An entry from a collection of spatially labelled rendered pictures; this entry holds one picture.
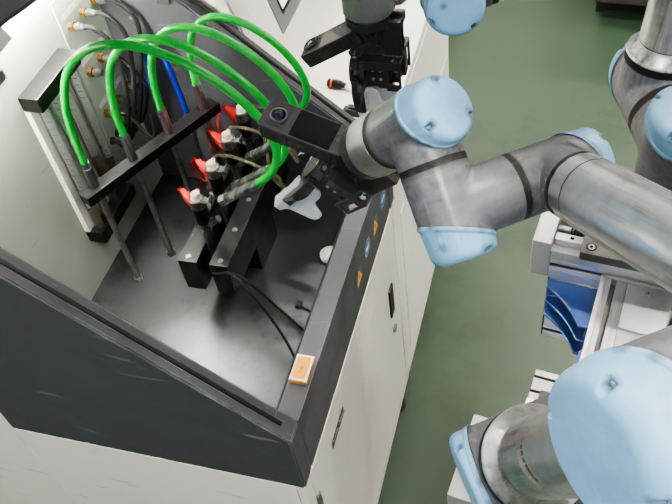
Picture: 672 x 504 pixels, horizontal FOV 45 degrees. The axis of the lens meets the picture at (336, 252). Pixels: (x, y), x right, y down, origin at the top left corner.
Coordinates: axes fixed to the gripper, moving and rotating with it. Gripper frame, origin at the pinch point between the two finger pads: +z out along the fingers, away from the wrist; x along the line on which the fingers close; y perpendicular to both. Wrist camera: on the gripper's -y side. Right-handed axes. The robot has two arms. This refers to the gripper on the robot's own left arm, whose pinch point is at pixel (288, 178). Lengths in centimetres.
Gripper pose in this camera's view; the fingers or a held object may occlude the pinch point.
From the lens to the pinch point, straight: 112.3
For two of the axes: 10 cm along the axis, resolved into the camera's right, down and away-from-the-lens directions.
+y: 7.9, 5.3, 3.1
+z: -4.6, 1.6, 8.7
